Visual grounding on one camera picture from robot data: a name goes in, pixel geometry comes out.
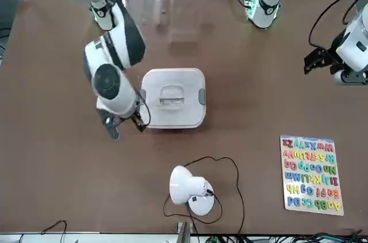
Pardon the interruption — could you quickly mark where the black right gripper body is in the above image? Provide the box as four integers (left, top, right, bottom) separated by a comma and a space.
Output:
129, 112, 146, 133

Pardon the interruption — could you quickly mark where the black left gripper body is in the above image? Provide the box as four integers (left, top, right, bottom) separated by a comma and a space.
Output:
329, 28, 351, 75

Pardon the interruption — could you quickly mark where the white bin lid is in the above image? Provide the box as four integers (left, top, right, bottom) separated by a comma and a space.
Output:
140, 67, 207, 129

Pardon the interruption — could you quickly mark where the pink plastic bin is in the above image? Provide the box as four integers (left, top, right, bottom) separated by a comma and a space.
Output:
148, 67, 204, 132

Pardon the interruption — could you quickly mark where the white desk lamp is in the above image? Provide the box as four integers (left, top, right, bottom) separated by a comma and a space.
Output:
168, 165, 216, 217

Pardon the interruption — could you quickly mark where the colourful alphabet puzzle board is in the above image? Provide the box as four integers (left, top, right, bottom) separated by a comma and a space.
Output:
279, 135, 345, 217

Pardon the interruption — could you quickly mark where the black lamp cable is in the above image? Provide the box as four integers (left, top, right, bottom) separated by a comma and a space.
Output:
163, 156, 246, 235

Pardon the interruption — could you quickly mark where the aluminium frame post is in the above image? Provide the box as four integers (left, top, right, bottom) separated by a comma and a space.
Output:
177, 221, 191, 243

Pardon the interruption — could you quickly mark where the black cable bundle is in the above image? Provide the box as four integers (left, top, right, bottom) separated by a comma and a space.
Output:
212, 227, 368, 243

